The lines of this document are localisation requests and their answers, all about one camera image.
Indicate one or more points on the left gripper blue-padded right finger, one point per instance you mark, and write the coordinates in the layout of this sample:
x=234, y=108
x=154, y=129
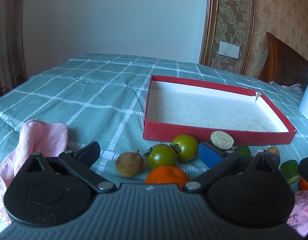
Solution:
x=249, y=192

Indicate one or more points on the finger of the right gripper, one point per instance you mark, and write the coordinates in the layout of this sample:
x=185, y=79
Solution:
x=303, y=169

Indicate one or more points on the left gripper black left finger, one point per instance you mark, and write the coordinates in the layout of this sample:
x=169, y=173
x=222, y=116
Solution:
x=50, y=191

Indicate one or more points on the orange tangerine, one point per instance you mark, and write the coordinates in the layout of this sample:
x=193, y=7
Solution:
x=167, y=175
x=302, y=184

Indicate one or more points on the green cucumber piece right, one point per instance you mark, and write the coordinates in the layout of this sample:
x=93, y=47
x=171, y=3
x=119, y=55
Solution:
x=290, y=172

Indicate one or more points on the green cucumber piece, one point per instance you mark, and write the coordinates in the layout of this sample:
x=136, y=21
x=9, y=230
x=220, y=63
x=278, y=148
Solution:
x=290, y=172
x=243, y=151

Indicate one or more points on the dark eggplant piece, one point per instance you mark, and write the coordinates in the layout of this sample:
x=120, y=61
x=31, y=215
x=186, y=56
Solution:
x=275, y=158

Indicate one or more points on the small brown longan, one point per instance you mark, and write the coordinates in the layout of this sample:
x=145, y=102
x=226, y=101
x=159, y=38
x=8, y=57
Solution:
x=273, y=150

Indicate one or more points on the pink towel right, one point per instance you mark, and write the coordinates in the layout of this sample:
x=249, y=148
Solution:
x=298, y=219

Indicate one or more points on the pink towel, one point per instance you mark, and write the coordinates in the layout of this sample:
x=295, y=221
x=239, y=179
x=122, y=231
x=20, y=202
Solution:
x=49, y=139
x=298, y=219

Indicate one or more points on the pink towel left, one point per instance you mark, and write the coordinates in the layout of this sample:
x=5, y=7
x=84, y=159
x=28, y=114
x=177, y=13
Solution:
x=49, y=139

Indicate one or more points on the dark cylinder with cork top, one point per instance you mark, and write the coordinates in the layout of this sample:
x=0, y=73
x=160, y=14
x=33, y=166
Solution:
x=221, y=140

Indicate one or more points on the green tomato rear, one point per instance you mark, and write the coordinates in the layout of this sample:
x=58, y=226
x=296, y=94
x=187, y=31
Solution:
x=185, y=146

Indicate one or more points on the green tomato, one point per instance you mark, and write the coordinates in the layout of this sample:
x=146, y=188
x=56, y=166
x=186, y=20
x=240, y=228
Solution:
x=185, y=146
x=161, y=155

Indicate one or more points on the brown longan fruit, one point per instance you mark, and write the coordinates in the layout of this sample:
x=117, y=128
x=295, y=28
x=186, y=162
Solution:
x=129, y=164

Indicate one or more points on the green tomato front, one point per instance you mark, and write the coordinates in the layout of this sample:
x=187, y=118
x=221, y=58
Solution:
x=161, y=155

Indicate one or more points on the wooden headboard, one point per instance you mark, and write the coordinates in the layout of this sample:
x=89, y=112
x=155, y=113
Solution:
x=284, y=65

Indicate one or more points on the teal plaid tablecloth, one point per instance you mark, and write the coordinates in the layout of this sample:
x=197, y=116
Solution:
x=101, y=97

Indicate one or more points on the red cardboard box tray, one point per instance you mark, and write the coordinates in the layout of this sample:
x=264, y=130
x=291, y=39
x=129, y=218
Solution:
x=177, y=106

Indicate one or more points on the white wall switch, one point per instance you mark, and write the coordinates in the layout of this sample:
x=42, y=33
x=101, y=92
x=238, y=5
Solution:
x=229, y=50

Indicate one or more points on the ornate gold wall panel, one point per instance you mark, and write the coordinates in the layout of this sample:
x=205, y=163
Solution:
x=228, y=21

